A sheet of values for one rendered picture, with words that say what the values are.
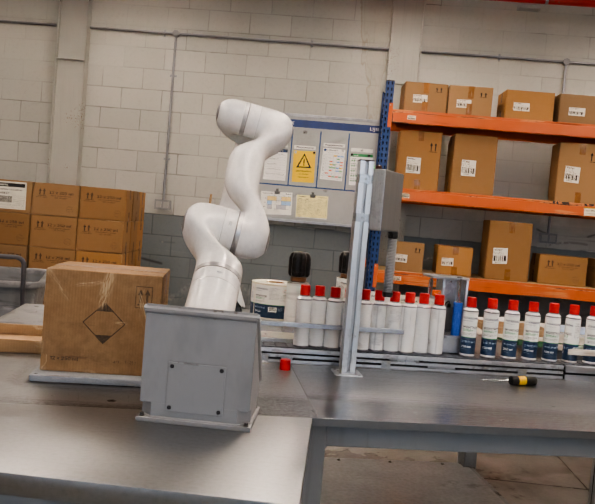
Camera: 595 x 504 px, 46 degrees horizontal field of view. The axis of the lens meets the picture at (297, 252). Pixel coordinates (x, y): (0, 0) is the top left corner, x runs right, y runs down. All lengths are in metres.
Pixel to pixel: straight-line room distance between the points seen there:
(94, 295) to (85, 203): 3.78
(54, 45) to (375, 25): 3.13
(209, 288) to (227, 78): 5.44
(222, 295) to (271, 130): 0.58
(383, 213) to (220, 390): 0.87
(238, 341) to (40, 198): 4.33
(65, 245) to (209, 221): 3.95
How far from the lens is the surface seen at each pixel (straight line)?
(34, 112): 7.52
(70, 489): 1.32
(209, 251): 1.76
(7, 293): 4.32
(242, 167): 1.95
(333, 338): 2.34
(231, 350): 1.55
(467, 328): 2.47
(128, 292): 1.90
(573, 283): 6.40
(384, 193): 2.18
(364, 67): 6.95
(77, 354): 1.95
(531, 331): 2.56
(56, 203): 5.73
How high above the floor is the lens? 1.31
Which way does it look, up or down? 3 degrees down
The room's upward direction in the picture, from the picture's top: 5 degrees clockwise
